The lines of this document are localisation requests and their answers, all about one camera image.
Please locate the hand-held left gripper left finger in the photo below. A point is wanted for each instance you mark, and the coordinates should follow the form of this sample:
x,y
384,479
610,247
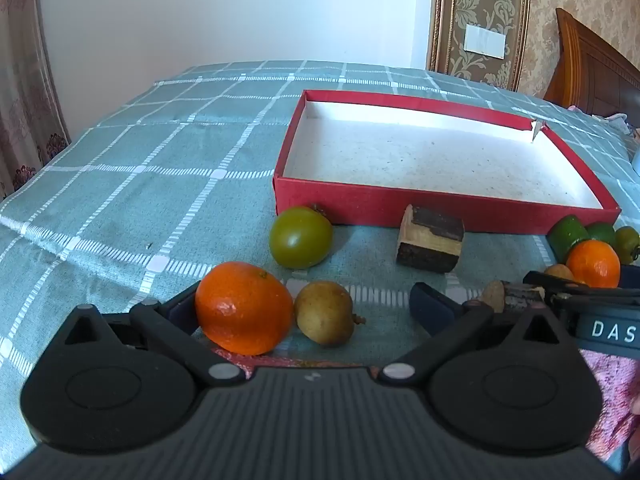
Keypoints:
x,y
180,310

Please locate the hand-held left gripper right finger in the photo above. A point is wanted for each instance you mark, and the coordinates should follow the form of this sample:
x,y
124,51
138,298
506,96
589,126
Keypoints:
x,y
430,305

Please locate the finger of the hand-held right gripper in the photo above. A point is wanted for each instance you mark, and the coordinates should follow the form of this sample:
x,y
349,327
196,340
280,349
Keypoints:
x,y
550,282

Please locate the small brown fruit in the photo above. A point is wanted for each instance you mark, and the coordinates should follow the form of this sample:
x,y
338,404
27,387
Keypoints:
x,y
559,272

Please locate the small wooden log piece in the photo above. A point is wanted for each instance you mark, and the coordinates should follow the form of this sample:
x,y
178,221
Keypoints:
x,y
510,296

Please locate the small orange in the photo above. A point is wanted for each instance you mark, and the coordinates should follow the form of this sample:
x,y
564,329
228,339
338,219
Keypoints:
x,y
594,264

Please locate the large orange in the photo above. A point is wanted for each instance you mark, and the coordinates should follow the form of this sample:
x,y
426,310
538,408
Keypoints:
x,y
242,307

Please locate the brown round fruit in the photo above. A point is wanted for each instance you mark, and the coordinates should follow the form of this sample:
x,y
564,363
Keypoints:
x,y
325,312

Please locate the large green tomato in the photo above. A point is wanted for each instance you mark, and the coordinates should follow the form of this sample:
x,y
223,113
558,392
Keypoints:
x,y
300,237

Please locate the red cardboard box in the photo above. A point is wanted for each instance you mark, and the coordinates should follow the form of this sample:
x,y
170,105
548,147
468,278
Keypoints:
x,y
435,160

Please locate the green cucumber piece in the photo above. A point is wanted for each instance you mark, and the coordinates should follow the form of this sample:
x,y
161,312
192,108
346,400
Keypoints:
x,y
566,235

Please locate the large wooden block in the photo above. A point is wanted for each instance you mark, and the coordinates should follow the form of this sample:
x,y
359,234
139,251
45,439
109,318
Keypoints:
x,y
430,240

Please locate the small green lime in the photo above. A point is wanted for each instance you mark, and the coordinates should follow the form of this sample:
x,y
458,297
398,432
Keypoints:
x,y
601,232

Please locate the pink towel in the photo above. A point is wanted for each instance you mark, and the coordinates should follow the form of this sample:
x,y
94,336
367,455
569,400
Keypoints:
x,y
610,400

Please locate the small green tomato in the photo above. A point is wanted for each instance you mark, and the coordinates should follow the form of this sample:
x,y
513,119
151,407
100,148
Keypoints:
x,y
627,242

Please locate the pale blue object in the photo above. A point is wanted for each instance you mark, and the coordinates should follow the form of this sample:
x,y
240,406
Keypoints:
x,y
636,162

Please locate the pink cloth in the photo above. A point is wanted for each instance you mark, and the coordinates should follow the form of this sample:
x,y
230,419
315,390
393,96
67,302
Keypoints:
x,y
612,119

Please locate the wooden headboard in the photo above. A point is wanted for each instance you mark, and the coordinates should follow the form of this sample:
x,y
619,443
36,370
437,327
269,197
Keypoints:
x,y
595,70

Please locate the patterned curtain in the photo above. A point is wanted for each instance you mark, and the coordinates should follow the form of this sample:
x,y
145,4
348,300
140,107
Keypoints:
x,y
25,85

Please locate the white wall switch plate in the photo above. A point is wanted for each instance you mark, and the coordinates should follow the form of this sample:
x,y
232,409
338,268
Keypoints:
x,y
486,40

